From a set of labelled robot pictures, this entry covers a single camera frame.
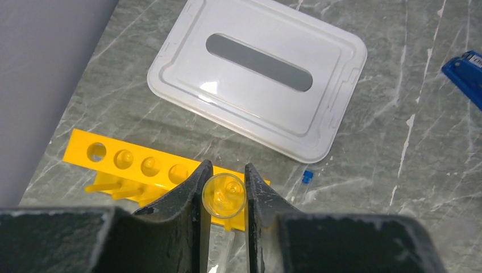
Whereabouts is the blue stapler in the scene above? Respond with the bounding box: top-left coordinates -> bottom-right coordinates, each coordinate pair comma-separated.
441,51 -> 481,110

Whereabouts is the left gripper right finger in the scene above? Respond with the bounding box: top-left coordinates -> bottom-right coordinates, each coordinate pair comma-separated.
244,164 -> 446,272

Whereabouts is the clear test tube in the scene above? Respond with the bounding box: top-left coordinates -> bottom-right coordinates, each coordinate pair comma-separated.
202,173 -> 246,272

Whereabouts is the white plastic lid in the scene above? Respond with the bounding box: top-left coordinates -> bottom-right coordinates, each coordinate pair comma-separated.
147,1 -> 367,164

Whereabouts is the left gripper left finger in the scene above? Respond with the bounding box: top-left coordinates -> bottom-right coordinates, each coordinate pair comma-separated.
1,160 -> 213,272

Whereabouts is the yellow test tube rack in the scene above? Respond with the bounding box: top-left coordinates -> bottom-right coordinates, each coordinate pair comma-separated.
62,129 -> 271,231

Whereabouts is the blue capped tube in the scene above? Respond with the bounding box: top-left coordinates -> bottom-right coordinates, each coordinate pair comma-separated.
289,170 -> 314,205

